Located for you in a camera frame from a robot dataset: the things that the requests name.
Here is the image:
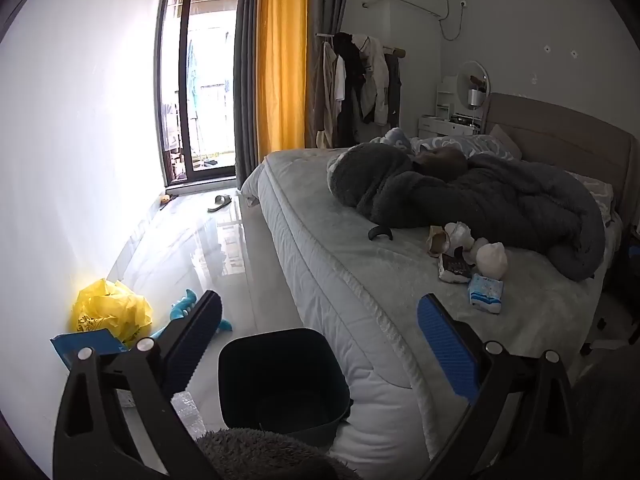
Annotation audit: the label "brown tape roll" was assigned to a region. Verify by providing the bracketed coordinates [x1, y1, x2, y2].
[426, 225, 451, 257]

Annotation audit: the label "dark plastic waste bin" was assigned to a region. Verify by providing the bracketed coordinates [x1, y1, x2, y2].
[217, 327, 353, 433]

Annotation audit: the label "silver desk lamp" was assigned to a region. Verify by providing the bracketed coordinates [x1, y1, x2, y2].
[466, 88, 487, 126]

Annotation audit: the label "beige bed headboard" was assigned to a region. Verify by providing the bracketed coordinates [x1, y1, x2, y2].
[482, 92, 633, 221]

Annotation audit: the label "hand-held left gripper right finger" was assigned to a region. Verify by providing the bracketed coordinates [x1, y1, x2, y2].
[417, 292, 583, 480]

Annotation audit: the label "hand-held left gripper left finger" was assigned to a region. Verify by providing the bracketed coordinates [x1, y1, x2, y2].
[52, 290, 223, 480]

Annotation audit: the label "yellow plastic bag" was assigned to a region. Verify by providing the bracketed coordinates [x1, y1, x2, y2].
[70, 279, 153, 348]

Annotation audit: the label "beige coat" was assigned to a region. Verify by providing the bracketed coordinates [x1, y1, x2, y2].
[315, 42, 339, 148]

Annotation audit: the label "white jacket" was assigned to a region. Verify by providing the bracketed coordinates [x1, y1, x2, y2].
[352, 35, 391, 126]

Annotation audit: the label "light blue fleece garment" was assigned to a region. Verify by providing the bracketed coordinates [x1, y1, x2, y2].
[382, 127, 413, 154]

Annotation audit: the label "black chair base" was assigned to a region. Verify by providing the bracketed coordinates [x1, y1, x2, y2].
[580, 312, 640, 358]

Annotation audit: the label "grey fleece garment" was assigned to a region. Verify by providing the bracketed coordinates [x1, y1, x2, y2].
[195, 427, 361, 480]

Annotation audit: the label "blue flat packet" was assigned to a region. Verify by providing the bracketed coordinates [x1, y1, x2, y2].
[50, 328, 131, 366]

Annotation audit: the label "grey bed mattress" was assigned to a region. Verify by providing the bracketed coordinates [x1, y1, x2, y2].
[240, 147, 626, 466]

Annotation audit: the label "clothes rack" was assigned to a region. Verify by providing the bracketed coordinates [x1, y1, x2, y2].
[316, 32, 407, 148]

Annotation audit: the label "dark grey fleece blanket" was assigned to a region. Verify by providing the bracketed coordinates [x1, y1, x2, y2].
[327, 142, 606, 281]

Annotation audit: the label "dark pants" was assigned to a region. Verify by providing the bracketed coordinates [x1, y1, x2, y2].
[385, 52, 404, 128]

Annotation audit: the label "yellow curtain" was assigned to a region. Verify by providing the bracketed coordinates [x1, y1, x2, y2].
[255, 0, 308, 161]

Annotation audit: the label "air conditioner power cable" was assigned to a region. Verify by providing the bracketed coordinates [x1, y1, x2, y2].
[439, 0, 468, 42]

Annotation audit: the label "white tissue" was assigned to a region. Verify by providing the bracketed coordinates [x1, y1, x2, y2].
[465, 237, 488, 264]
[475, 241, 509, 279]
[445, 221, 475, 252]

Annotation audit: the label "round white mirror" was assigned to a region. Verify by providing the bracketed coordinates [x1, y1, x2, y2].
[457, 61, 492, 111]

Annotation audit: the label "white shelf organizer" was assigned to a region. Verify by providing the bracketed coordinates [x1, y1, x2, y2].
[435, 76, 461, 118]

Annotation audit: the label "black-framed sliding glass door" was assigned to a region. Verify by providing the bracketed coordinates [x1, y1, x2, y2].
[157, 0, 243, 186]

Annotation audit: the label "beige pillow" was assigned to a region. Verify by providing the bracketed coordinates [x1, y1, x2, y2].
[489, 124, 524, 158]

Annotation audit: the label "dark snack packet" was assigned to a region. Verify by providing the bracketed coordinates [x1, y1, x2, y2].
[437, 252, 473, 281]

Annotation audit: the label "brown cloth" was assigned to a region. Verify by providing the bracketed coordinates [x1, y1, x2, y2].
[412, 147, 468, 182]

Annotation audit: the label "clear bubble wrap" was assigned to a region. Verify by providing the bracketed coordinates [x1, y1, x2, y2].
[170, 390, 208, 436]

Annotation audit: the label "grey curtain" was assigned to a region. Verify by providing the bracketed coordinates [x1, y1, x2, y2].
[304, 0, 351, 148]
[234, 0, 266, 188]

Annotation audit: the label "blue white tissue pack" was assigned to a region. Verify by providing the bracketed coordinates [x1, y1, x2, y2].
[468, 274, 505, 314]

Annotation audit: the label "blue dinosaur plush toy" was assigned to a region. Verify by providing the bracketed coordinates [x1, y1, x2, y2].
[150, 288, 233, 341]

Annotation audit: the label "white shirt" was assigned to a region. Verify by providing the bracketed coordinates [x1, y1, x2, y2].
[334, 55, 349, 104]

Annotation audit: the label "blue patterned pillow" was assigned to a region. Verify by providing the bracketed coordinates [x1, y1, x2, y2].
[410, 134, 523, 162]

